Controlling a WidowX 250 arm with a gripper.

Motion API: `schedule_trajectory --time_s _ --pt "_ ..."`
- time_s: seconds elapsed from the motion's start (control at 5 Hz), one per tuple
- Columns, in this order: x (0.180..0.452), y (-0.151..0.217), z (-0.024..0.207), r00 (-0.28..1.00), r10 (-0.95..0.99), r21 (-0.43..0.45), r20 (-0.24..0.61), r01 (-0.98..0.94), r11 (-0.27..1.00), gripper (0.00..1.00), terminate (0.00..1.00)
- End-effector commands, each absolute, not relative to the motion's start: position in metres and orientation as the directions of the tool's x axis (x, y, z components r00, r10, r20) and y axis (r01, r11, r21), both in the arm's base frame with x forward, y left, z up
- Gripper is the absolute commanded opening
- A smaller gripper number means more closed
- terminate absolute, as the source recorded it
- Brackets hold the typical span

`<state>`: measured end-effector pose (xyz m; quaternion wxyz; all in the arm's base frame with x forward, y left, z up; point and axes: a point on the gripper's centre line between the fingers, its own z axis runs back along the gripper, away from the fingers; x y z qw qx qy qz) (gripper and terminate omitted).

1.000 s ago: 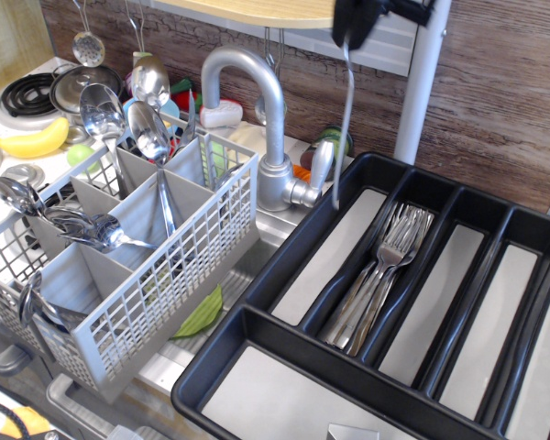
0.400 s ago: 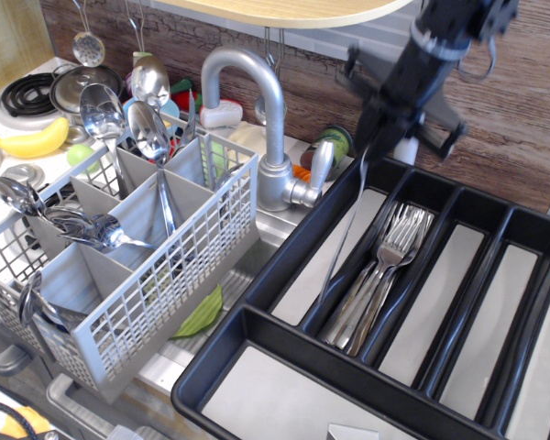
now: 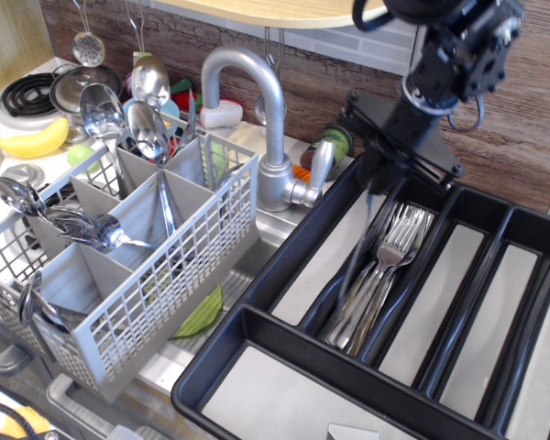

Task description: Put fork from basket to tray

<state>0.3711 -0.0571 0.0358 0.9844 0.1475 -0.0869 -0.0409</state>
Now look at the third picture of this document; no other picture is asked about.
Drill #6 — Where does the silver spoon lying front left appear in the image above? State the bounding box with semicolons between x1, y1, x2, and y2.
0;177;159;254

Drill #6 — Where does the silver pot with lid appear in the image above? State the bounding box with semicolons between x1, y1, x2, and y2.
49;65;124;126

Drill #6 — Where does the large silver spoon left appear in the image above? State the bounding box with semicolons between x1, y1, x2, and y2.
80;83;128;199

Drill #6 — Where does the large silver spoon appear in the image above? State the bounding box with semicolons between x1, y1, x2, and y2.
127;101;176;237
80;83;128;199

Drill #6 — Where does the green toy ball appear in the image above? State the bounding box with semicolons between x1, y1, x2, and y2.
66;144;100;173

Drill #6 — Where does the hanging silver skimmer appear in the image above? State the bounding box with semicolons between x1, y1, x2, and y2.
72;0;105;68

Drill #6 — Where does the white red toy cake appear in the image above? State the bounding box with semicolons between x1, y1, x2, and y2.
200;99;243;128

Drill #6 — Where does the hanging silver ladle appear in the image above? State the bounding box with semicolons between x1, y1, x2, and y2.
125;1;171;113

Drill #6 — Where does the silver knife in basket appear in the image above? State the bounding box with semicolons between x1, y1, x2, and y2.
173;90;196;156

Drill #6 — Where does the green toy can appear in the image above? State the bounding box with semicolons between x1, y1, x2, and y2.
299;126;355;178

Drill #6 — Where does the silver kitchen faucet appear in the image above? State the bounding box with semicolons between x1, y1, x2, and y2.
201;46;335;212

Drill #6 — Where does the white vertical pole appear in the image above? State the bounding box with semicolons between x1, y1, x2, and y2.
408;26;427;72

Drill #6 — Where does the silver fork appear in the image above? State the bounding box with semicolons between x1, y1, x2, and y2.
336;190;376;310

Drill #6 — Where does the black stove coil burner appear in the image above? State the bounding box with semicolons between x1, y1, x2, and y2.
0;73;56;117

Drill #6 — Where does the grey plastic cutlery basket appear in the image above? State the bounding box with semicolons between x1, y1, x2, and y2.
0;133;259;402

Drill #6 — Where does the green toy leaf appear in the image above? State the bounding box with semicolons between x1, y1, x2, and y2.
171;284;223;339

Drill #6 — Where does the pile of silver forks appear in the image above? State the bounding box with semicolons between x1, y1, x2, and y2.
324;203;435;355

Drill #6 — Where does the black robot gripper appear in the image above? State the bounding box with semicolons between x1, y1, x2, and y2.
338;92;466;195

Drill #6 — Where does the wooden round shelf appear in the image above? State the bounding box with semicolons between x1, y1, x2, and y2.
159;0;353;29

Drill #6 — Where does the large silver spoon middle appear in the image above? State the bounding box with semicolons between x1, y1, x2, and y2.
127;101;176;237

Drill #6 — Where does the silver spoon at basket corner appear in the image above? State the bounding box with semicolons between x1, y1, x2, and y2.
18;271;87;333

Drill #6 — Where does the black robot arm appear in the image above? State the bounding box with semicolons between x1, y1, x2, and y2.
340;1;524;194

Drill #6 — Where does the yellow toy banana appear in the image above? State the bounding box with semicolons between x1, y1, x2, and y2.
0;117;70;159

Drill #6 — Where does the black cutlery tray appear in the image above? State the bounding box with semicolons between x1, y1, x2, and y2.
170;169;550;439

